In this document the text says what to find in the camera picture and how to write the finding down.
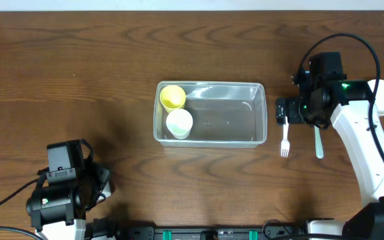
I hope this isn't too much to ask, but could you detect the white cup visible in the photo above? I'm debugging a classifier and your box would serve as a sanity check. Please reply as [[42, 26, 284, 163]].
[[166, 109, 193, 139]]

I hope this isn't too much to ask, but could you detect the yellow cup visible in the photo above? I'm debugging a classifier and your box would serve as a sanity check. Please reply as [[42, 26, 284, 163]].
[[159, 85, 187, 113]]

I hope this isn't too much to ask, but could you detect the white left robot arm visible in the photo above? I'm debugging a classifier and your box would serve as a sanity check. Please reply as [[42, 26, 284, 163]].
[[26, 163, 111, 239]]

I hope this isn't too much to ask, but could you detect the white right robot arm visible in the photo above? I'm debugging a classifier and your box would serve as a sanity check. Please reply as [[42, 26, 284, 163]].
[[275, 71, 384, 239]]

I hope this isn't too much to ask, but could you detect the clear plastic container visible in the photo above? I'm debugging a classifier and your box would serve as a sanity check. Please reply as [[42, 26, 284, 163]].
[[153, 81, 268, 148]]

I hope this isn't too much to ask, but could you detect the mint green plastic spoon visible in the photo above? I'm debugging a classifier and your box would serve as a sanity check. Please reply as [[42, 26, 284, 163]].
[[314, 127, 324, 159]]

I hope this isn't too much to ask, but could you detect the pink plastic fork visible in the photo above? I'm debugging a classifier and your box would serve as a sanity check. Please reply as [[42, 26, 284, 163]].
[[281, 121, 290, 157]]

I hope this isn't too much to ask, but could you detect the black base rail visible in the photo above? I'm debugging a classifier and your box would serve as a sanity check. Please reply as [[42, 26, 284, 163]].
[[85, 222, 313, 240]]

